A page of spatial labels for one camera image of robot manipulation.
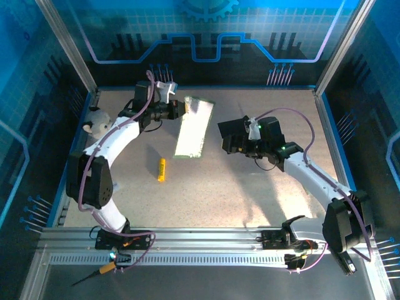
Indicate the black envelope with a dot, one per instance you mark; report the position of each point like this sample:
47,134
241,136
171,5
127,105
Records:
231,127

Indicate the yellow glue stick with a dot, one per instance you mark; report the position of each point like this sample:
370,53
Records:
162,170

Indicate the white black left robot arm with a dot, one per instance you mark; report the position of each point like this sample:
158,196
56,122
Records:
103,147

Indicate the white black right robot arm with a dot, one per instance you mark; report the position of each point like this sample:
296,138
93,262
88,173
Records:
312,175

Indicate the grey white plush dog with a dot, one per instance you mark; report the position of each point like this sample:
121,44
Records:
97,123

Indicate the clear plastic wrapper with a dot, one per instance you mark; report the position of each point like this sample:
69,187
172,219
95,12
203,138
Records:
116,187

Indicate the black handheld device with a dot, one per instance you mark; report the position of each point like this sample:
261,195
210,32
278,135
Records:
347,265

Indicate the aluminium side rail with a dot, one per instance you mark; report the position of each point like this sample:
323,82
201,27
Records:
62,215
332,140

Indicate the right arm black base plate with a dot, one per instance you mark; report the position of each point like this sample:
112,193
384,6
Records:
272,239

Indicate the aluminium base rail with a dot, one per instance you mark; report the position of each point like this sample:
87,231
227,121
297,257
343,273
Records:
203,239

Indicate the aluminium frame post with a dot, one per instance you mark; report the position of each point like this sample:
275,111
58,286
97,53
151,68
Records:
67,47
343,47

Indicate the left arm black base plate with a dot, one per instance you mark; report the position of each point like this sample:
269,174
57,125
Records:
103,240

